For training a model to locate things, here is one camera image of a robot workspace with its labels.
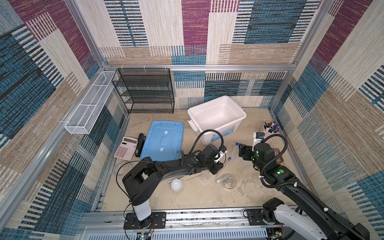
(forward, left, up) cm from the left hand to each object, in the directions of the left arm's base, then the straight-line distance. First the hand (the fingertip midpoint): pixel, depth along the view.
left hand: (220, 161), depth 85 cm
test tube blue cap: (+5, -7, -8) cm, 12 cm away
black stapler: (+20, +49, -6) cm, 53 cm away
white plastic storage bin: (+41, -7, -5) cm, 42 cm away
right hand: (+3, -13, +9) cm, 16 cm away
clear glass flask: (-10, -3, -2) cm, 11 cm away
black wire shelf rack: (+51, +49, +10) cm, 71 cm away
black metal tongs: (-8, +28, -7) cm, 31 cm away
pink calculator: (+13, +58, -6) cm, 60 cm away
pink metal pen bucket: (+21, -34, +3) cm, 40 cm away
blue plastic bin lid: (+20, +35, -9) cm, 41 cm away
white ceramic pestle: (-9, +1, -6) cm, 11 cm away
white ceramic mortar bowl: (-10, +24, -7) cm, 27 cm away
